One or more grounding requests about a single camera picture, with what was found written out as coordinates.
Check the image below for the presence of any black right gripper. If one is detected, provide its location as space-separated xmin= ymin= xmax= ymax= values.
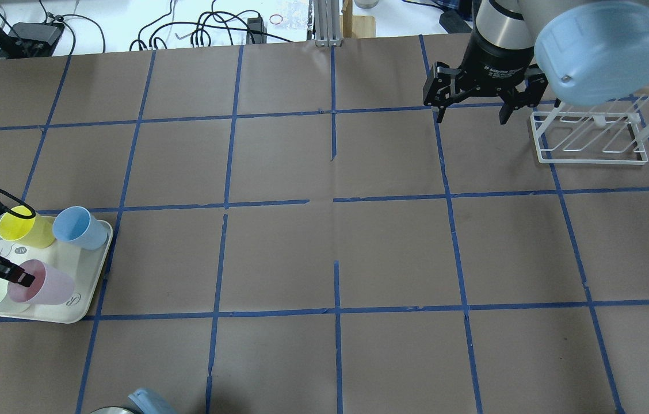
xmin=423 ymin=29 xmax=548 ymax=125

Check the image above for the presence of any pink plastic cup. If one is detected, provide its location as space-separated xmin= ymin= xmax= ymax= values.
xmin=8 ymin=259 xmax=75 ymax=305

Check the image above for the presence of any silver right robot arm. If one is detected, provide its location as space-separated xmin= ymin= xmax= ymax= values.
xmin=423 ymin=1 xmax=649 ymax=124

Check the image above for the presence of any yellow plastic cup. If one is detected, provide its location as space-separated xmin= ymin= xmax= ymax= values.
xmin=0 ymin=213 xmax=56 ymax=248

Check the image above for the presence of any light blue cup near rabbit logo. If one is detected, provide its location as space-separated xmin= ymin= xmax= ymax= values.
xmin=52 ymin=205 xmax=109 ymax=251

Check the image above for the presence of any blue cup on side table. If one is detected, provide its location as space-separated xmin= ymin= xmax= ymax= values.
xmin=128 ymin=388 xmax=177 ymax=413

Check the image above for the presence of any cream plastic tray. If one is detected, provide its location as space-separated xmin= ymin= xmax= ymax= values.
xmin=0 ymin=220 xmax=113 ymax=323

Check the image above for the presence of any wooden mug tree stand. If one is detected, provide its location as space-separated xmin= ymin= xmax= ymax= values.
xmin=340 ymin=1 xmax=376 ymax=39

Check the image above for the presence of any white wire cup rack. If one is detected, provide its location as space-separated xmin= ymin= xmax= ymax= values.
xmin=529 ymin=86 xmax=649 ymax=165

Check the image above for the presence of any aluminium frame post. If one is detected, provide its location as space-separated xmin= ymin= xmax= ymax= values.
xmin=310 ymin=1 xmax=342 ymax=47

